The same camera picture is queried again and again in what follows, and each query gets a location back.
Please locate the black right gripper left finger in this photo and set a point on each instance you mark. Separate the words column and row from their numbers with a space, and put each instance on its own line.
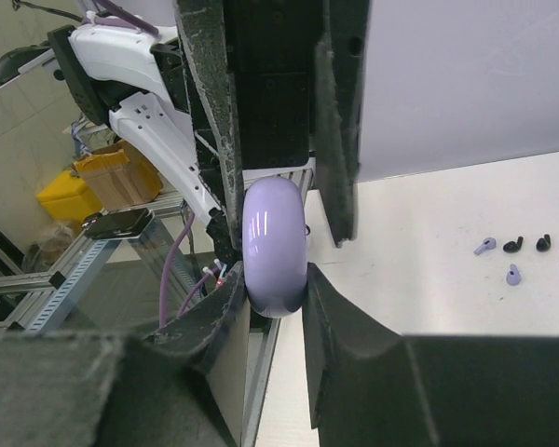
column 78, row 388

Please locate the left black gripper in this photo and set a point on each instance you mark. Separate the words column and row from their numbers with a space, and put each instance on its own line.
column 270, row 49

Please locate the black phone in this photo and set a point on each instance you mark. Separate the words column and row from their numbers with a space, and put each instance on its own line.
column 120, row 224

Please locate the lilac earbud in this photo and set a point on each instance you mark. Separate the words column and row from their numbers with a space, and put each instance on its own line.
column 513, row 276
column 487, row 244

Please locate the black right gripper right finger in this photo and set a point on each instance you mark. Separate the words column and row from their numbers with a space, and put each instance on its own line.
column 370, row 386

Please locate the black earbud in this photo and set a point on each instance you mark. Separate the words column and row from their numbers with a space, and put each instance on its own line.
column 544, row 243
column 513, row 246

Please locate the lilac charging case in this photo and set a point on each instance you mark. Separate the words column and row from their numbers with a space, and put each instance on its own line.
column 274, row 247

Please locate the brown cardboard box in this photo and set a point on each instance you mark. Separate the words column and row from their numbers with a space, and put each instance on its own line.
column 120, row 176

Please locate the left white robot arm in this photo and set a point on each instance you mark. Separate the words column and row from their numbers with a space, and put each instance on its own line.
column 126, row 69

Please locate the yellow box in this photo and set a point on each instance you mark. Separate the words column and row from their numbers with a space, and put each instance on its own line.
column 68, row 197

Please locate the white slotted cable duct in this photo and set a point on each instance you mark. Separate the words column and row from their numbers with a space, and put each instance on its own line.
column 45, row 310

